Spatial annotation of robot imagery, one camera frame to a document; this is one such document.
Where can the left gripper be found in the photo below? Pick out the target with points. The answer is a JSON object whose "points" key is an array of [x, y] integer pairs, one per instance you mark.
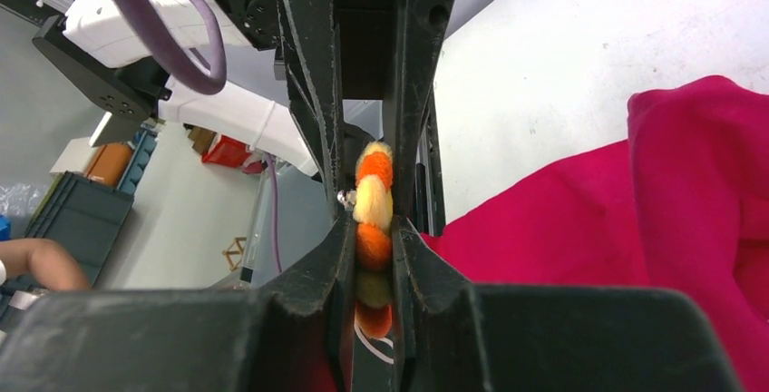
{"points": [[352, 49]]}

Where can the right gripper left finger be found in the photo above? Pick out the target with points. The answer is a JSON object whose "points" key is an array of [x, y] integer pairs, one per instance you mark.
{"points": [[334, 258]]}

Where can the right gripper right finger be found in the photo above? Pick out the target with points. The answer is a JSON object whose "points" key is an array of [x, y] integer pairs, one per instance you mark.
{"points": [[451, 334]]}

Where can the orange yellow pompom brooch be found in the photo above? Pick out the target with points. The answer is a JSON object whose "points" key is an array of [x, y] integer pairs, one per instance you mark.
{"points": [[371, 204]]}

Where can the red t-shirt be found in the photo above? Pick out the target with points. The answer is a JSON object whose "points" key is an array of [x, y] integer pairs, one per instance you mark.
{"points": [[682, 203]]}

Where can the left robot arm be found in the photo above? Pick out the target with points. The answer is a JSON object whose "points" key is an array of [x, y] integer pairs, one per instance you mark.
{"points": [[121, 53]]}

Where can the cluttered background items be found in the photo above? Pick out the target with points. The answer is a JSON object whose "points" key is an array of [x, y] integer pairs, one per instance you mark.
{"points": [[169, 234]]}

